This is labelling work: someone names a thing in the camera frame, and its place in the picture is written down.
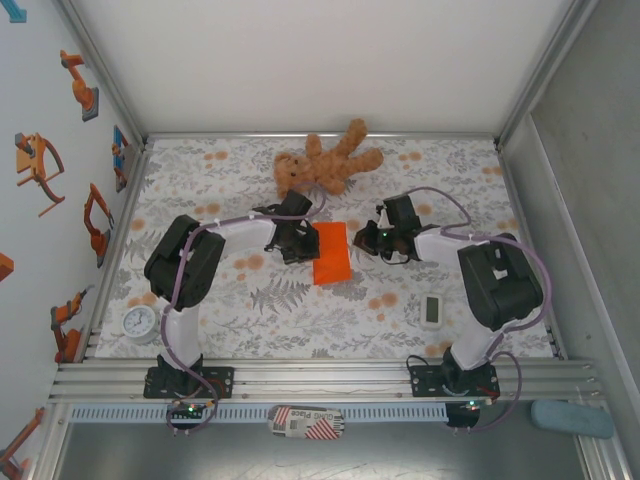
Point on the orange gripper claw sticker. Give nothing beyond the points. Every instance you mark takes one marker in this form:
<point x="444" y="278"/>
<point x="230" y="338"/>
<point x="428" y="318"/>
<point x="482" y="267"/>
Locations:
<point x="30" y="160"/>

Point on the white digital timer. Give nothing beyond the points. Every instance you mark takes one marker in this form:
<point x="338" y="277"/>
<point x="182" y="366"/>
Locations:
<point x="431" y="311"/>

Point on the blue-grey cloth pad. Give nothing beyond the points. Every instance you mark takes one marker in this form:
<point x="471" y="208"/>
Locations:
<point x="572" y="419"/>

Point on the orange block sticker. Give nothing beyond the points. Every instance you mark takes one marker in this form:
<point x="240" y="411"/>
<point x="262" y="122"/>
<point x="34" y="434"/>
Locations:
<point x="5" y="267"/>

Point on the brown teddy bear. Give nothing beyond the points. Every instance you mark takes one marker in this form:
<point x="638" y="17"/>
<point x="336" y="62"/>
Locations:
<point x="330" y="160"/>

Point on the blue and orange machine sticker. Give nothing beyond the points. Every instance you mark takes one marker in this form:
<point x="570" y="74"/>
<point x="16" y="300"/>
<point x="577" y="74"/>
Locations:
<point x="120" y="155"/>

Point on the small circuit board with LED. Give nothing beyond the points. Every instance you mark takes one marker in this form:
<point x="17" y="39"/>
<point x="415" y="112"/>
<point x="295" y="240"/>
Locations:
<point x="190" y="410"/>
<point x="475" y="404"/>

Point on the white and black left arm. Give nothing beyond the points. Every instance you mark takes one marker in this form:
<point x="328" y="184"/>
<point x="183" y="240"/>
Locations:
<point x="190" y="265"/>

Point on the blue wall sticker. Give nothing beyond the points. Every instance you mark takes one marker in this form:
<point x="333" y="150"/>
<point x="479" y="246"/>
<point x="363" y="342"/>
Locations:
<point x="17" y="11"/>

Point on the white round analog clock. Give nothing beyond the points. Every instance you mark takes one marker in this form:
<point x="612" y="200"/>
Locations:
<point x="141" y="324"/>

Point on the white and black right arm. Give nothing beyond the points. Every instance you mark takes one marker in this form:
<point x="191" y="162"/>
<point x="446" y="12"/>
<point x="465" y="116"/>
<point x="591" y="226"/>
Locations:
<point x="500" y="285"/>

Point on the aluminium profile frame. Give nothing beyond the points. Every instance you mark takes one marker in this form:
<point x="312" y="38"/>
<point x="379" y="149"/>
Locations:
<point x="325" y="376"/>

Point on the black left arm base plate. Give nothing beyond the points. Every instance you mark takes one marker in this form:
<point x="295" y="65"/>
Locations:
<point x="220" y="382"/>

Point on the orange square paper sheet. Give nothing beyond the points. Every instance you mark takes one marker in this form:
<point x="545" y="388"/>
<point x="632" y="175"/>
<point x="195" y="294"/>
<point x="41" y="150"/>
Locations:
<point x="331" y="252"/>

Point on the floral patterned tablecloth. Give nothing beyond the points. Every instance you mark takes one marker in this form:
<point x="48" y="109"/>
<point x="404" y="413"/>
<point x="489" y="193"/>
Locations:
<point x="350" y="320"/>

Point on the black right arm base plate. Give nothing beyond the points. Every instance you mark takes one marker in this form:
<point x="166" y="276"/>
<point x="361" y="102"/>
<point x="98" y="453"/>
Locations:
<point x="425" y="382"/>

